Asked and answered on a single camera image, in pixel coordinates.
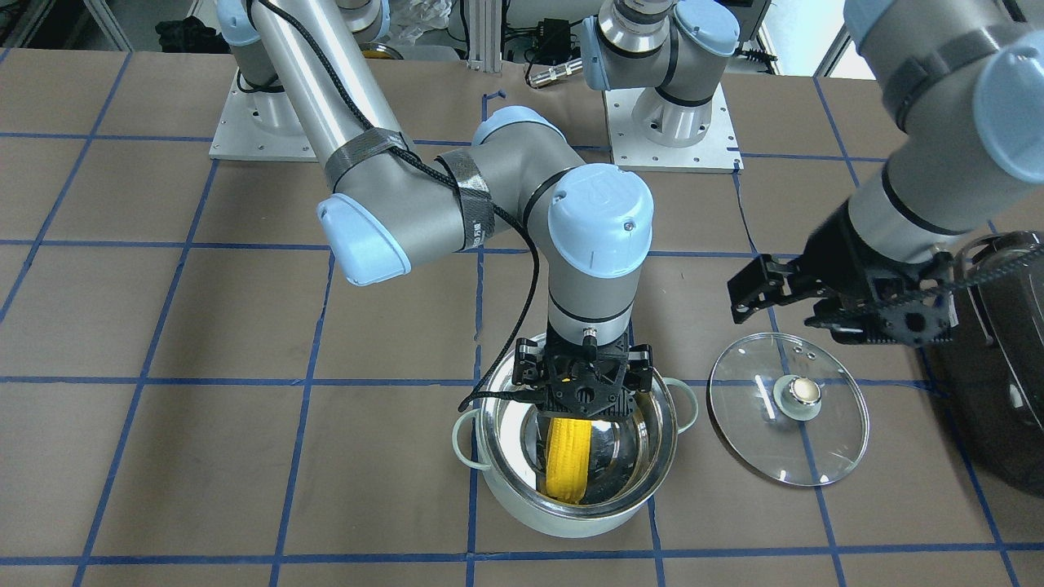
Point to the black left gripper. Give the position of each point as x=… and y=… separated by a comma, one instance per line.
x=848, y=262

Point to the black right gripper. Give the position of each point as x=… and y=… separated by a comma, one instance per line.
x=530, y=368

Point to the yellow plastic corn cob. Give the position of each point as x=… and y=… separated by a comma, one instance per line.
x=568, y=453

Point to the glass pot lid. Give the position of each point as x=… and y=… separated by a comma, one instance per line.
x=788, y=410

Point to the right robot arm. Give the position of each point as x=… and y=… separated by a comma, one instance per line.
x=588, y=225

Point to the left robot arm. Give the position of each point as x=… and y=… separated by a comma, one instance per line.
x=961, y=79

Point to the pale green electric pot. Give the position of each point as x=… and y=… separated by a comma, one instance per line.
x=505, y=441

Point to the black rice cooker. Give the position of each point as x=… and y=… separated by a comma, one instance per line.
x=991, y=372

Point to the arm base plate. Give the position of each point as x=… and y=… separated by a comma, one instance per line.
x=647, y=133
x=259, y=127

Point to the aluminium frame post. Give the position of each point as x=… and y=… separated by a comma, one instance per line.
x=485, y=22

